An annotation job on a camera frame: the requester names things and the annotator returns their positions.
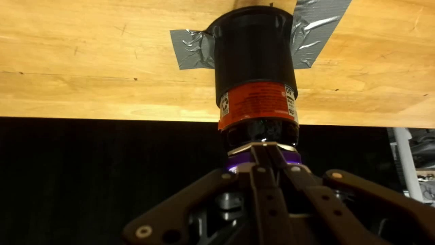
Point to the grey duct tape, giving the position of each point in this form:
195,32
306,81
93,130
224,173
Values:
317,36

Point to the black cup orange label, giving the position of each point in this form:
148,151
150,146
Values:
253,59

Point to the grey metal pole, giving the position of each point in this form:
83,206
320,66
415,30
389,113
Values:
405,158

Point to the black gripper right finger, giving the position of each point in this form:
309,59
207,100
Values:
344,208

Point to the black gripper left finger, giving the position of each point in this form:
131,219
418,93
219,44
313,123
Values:
204,204

